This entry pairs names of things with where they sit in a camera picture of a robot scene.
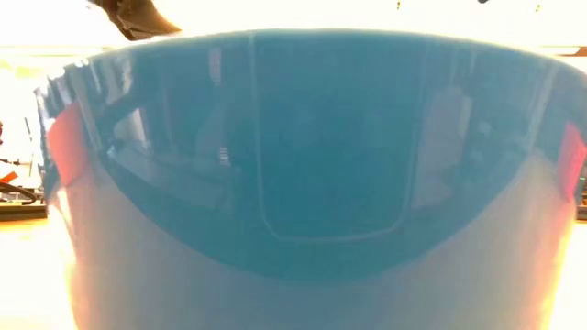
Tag blue mini bowl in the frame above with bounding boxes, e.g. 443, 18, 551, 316
34, 27, 587, 330

